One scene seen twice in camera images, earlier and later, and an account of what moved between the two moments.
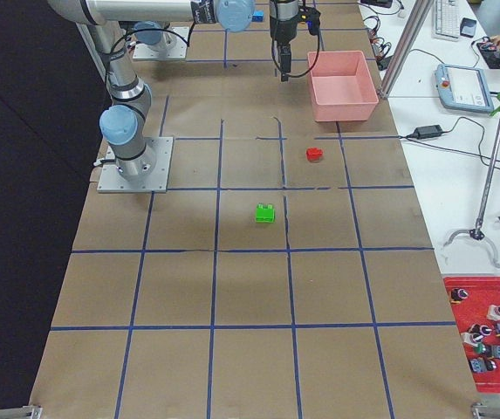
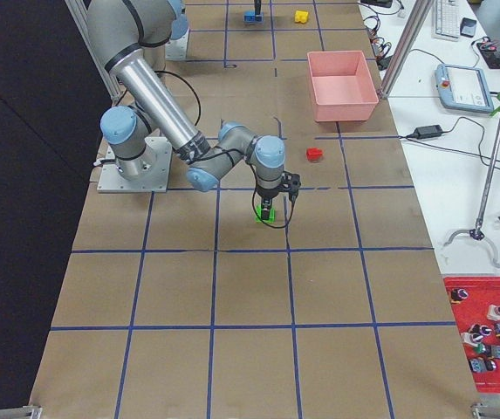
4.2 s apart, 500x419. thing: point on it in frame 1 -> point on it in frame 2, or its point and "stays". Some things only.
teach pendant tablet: x=462 y=88 stays
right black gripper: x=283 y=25 -> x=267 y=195
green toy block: x=264 y=213 stays
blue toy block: x=257 y=16 stays
